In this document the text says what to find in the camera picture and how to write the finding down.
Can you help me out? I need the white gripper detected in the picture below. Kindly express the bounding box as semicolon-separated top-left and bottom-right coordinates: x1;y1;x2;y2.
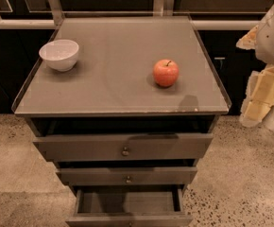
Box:
236;26;274;128

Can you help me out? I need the grey drawer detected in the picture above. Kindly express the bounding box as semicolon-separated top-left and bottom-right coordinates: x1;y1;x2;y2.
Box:
34;133;213;163
66;185;193;227
57;166;197;186

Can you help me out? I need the grey drawer cabinet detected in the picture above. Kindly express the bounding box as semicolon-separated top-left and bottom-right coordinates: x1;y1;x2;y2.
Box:
11;15;232;227

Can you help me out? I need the red apple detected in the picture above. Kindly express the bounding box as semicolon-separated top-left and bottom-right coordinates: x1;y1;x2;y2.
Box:
152;59;179;87

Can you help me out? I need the white ceramic bowl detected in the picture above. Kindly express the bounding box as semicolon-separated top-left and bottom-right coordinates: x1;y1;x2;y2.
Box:
39;40;79;72

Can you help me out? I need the small cabinet door handle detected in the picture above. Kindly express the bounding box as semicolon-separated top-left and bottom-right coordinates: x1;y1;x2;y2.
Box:
214;57;226;70

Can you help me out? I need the metal railing frame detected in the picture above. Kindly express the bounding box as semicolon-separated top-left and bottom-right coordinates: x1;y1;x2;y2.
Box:
0;0;274;30

